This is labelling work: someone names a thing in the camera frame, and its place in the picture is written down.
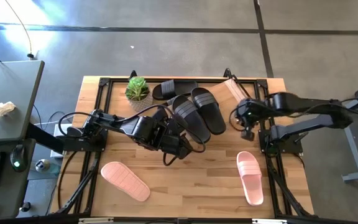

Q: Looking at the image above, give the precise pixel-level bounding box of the pink rubber slide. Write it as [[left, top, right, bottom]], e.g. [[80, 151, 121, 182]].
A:
[[236, 151, 265, 207], [100, 161, 152, 202]]

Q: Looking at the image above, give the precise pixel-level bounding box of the succulent in patterned pot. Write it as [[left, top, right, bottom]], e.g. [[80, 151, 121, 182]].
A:
[[124, 76, 154, 113]]

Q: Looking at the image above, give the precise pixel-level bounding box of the white edge bracket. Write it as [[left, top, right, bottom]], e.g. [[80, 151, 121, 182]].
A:
[[78, 217, 114, 224], [252, 218, 288, 224]]

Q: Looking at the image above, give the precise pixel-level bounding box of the thin black floor cable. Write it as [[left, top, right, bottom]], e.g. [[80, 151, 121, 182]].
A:
[[4, 0, 35, 60]]

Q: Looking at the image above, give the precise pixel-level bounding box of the black computer mouse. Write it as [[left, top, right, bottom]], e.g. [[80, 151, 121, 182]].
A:
[[9, 144, 28, 173]]

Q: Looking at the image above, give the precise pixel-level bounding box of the dark grey desk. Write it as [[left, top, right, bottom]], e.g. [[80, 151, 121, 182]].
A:
[[0, 138, 37, 220]]

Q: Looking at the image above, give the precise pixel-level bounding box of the wooden shelf black metal frame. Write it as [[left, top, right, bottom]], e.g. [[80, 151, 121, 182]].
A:
[[154, 78, 257, 150]]

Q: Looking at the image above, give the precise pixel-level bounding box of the black aluminium table frame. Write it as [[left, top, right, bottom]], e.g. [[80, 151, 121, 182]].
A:
[[56, 68, 315, 218]]

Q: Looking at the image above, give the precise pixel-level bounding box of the white power box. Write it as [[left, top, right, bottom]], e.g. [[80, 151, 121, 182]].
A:
[[50, 123, 73, 159]]

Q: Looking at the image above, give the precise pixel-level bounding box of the crumpled white tissue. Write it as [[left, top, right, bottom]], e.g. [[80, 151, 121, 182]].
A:
[[0, 101, 17, 121]]

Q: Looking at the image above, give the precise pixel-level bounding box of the black striped rubber slide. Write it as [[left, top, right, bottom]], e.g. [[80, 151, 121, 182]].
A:
[[190, 86, 227, 136], [152, 79, 199, 101], [170, 95, 211, 144]]

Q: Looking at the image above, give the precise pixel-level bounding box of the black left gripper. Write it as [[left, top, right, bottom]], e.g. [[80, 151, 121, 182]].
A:
[[154, 119, 194, 160]]

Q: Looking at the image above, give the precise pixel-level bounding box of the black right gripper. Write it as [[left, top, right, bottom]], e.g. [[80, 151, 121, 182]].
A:
[[234, 98, 273, 142]]

